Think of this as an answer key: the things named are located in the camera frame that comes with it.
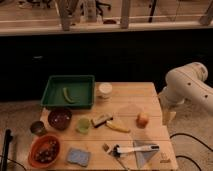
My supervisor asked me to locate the white handled brush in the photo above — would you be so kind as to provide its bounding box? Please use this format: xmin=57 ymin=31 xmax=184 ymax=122
xmin=114 ymin=145 xmax=160 ymax=154

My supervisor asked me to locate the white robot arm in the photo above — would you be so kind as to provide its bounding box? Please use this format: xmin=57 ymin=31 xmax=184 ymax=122
xmin=158 ymin=62 xmax=213 ymax=125

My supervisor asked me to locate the orange apple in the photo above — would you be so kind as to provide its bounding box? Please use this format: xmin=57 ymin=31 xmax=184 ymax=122
xmin=136 ymin=113 xmax=149 ymax=128

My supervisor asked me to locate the black stand at left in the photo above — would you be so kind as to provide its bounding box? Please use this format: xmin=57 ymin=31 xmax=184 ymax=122
xmin=0 ymin=129 xmax=13 ymax=171

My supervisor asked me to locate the white paper cup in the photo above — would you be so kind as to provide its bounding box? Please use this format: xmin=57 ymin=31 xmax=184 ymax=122
xmin=98 ymin=82 xmax=112 ymax=99

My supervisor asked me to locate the orange bowl with food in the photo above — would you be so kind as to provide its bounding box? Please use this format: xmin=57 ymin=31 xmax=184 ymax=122
xmin=28 ymin=135 xmax=60 ymax=169

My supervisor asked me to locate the green plastic tray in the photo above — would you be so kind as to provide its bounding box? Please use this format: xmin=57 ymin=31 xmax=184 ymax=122
xmin=41 ymin=75 xmax=95 ymax=109

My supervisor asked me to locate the black cable on floor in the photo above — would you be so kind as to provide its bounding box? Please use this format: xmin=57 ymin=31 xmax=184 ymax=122
xmin=169 ymin=132 xmax=213 ymax=171

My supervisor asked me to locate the dark eraser block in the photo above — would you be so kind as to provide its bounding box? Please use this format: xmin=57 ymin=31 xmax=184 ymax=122
xmin=91 ymin=114 xmax=113 ymax=128

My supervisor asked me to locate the grey cloth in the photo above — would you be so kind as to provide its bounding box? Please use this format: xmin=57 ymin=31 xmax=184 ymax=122
xmin=133 ymin=141 xmax=160 ymax=169

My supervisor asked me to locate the small green cup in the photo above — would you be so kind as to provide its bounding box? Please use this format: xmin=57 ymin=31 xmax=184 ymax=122
xmin=76 ymin=118 xmax=90 ymax=134

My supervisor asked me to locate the metal can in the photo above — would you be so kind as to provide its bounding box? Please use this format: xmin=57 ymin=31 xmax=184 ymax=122
xmin=30 ymin=121 xmax=47 ymax=136

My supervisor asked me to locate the green pepper in tray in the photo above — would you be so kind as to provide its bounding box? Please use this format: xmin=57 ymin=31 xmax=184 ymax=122
xmin=63 ymin=87 xmax=75 ymax=104

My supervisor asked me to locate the dark red bowl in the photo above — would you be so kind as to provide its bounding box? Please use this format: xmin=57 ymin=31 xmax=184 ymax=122
xmin=48 ymin=108 xmax=72 ymax=131

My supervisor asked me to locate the yellow banana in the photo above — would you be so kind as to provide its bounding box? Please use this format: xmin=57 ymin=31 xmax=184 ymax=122
xmin=106 ymin=121 xmax=131 ymax=133

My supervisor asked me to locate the blue sponge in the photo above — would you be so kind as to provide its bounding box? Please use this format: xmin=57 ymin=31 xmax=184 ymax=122
xmin=67 ymin=148 xmax=91 ymax=167

